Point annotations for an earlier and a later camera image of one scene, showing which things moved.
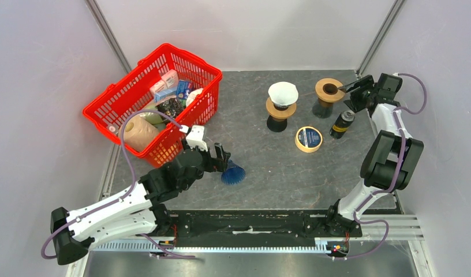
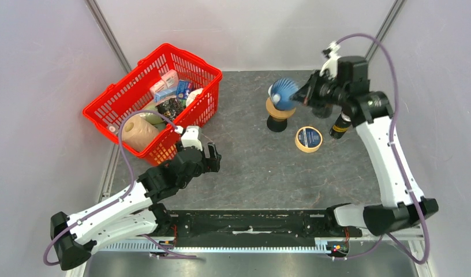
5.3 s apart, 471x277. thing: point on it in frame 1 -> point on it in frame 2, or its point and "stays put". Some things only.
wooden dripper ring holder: [279, 113] stays put
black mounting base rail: [288, 225] stays put
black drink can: [341, 124] stays put
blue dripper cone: [234, 174] -> [281, 90]
